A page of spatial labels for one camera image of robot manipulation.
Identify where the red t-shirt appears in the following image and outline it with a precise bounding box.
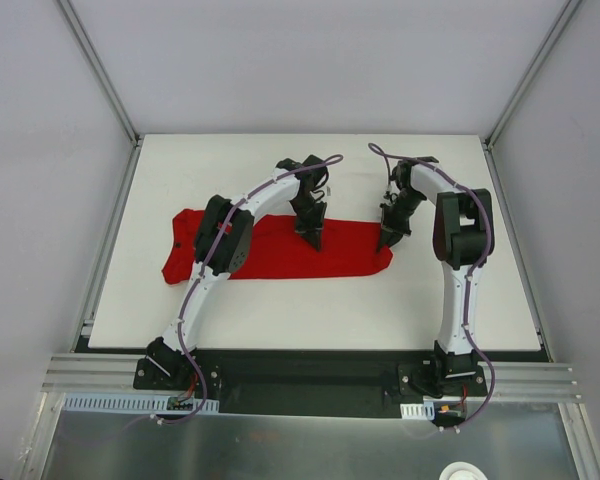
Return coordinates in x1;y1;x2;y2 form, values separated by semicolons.
162;209;393;285

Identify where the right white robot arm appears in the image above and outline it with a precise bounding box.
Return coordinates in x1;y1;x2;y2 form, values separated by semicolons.
377;157;495;398

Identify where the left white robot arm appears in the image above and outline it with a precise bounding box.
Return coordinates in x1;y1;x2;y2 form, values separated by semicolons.
134;154;343;388

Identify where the white round object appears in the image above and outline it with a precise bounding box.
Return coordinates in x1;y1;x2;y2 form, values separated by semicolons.
439;461;487;480

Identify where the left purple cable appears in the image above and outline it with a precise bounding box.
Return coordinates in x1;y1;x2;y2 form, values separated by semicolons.
54;153;344;443

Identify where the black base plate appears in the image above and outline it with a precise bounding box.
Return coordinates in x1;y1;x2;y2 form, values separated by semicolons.
132;349;487;416

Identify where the right white cable duct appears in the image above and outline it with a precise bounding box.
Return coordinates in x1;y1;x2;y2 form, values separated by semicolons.
400;402;435;421

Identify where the white cable duct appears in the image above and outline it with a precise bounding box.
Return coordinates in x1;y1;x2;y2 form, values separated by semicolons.
400;402;435;421
63;393;219;415

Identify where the right aluminium frame post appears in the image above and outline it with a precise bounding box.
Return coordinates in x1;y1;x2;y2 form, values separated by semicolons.
483;0;584;151

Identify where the aluminium frame post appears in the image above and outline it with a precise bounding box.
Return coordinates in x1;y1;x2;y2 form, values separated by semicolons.
483;0;584;151
54;0;143;146

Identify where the left aluminium frame post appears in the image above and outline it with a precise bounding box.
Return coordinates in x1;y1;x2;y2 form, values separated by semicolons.
54;0;143;146

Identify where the aluminium front rail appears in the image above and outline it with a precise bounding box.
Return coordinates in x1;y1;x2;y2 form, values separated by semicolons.
41;353;584;403

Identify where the left white cable duct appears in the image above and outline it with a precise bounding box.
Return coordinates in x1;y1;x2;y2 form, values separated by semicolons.
63;393;219;415

